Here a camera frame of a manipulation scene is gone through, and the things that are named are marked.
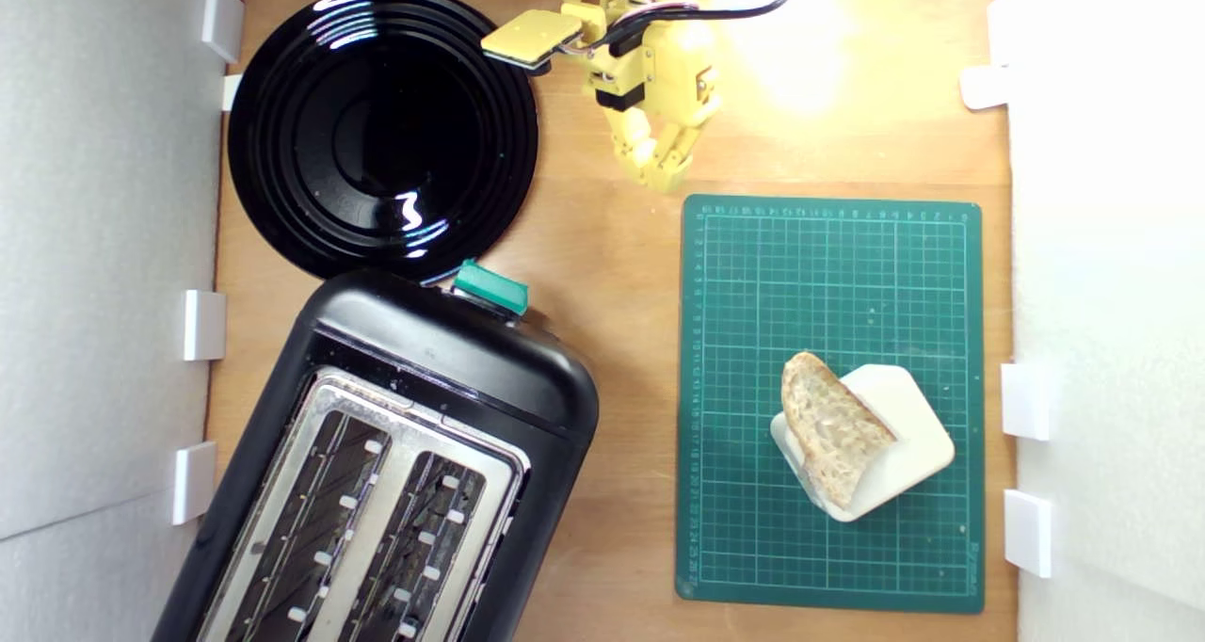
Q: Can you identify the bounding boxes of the brown bread slice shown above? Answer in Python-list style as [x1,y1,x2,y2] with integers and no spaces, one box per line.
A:
[781,351,897,509]

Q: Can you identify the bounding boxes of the black two-slot toaster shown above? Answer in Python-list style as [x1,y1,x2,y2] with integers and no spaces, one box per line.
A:
[151,267,601,642]

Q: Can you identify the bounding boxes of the green cutting mat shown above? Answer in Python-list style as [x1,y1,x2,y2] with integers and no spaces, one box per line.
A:
[675,194,986,615]

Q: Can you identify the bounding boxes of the black plate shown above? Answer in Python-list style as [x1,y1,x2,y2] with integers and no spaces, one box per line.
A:
[228,0,539,282]

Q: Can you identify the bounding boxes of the white block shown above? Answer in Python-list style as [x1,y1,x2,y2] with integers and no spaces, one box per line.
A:
[770,364,956,523]

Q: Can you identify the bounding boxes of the yellow wrist camera mount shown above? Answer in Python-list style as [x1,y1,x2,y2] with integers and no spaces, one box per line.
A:
[482,8,586,71]

